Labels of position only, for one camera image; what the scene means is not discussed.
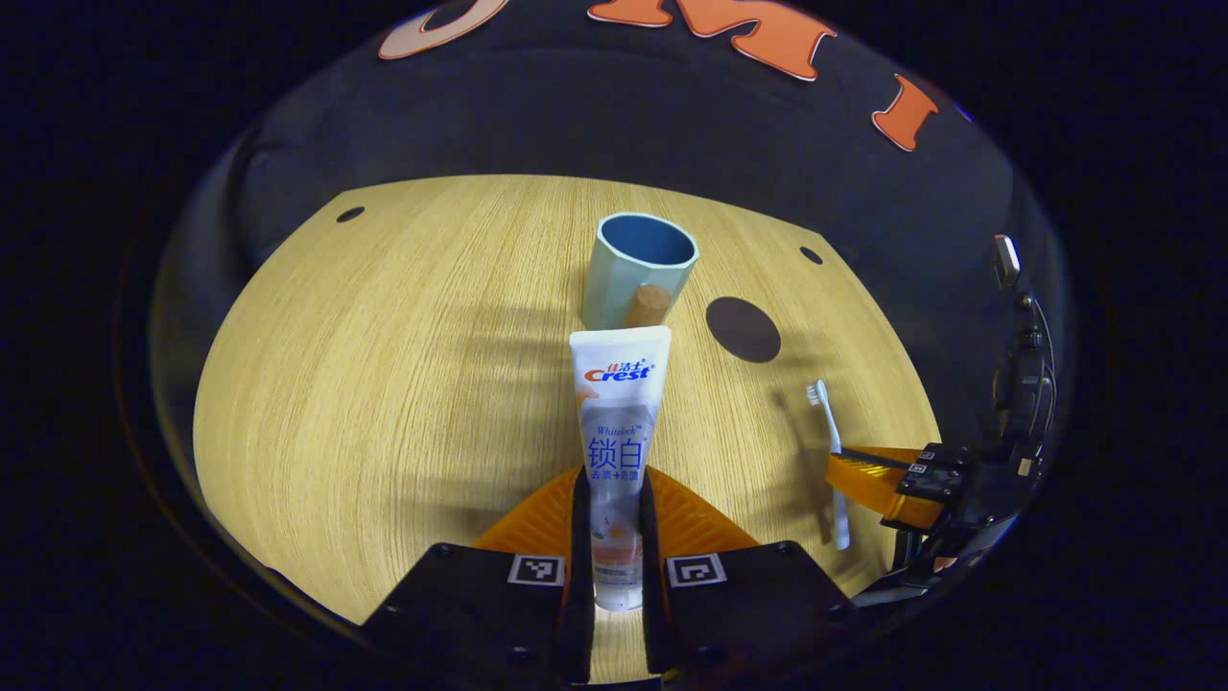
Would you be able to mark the white toothbrush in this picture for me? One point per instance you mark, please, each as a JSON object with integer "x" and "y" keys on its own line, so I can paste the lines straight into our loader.
{"x": 831, "y": 422}

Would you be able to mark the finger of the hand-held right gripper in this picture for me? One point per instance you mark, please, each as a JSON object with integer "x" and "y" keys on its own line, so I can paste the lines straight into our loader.
{"x": 935, "y": 458}
{"x": 878, "y": 489}

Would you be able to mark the black backdrop cloth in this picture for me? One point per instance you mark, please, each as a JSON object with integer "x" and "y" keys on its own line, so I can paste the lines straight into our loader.
{"x": 576, "y": 115}

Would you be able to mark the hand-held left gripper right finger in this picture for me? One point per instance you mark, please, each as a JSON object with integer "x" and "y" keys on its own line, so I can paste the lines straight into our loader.
{"x": 650, "y": 576}

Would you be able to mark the white toothpaste tube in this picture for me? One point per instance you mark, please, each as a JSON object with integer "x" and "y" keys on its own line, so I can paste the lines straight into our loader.
{"x": 619, "y": 403}

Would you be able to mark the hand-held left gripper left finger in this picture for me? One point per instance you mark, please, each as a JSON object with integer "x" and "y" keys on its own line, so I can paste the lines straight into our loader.
{"x": 581, "y": 576}

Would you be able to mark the dark round coaster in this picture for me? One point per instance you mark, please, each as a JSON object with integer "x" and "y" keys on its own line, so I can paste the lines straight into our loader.
{"x": 743, "y": 329}

